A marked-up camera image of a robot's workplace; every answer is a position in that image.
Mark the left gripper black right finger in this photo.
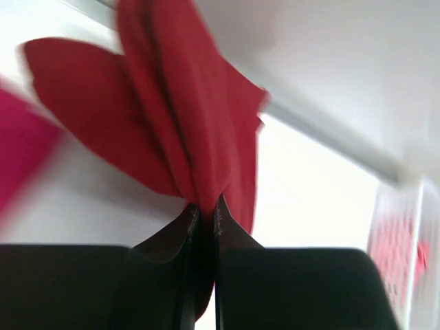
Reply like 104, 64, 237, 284
214, 197, 399, 329

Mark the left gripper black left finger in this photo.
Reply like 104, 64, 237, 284
1, 205, 200, 329

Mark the dark red t shirt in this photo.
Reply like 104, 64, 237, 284
22, 0, 271, 324

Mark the magenta t shirt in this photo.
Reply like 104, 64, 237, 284
1, 89, 65, 226

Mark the white plastic basket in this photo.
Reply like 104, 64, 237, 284
367, 179, 439, 329

